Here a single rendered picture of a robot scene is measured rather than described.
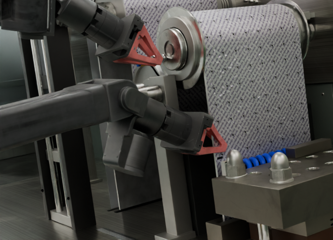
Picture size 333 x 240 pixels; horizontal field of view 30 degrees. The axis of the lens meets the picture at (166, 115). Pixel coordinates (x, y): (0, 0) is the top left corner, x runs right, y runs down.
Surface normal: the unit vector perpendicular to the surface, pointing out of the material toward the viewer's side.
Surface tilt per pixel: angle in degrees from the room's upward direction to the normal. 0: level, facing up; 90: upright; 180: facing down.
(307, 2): 90
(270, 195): 90
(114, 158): 66
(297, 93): 90
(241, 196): 90
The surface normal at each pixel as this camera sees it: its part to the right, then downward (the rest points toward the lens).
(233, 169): -0.44, 0.15
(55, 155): -0.83, 0.17
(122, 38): -0.77, -0.44
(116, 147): -0.65, -0.26
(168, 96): 0.55, 0.01
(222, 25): 0.41, -0.48
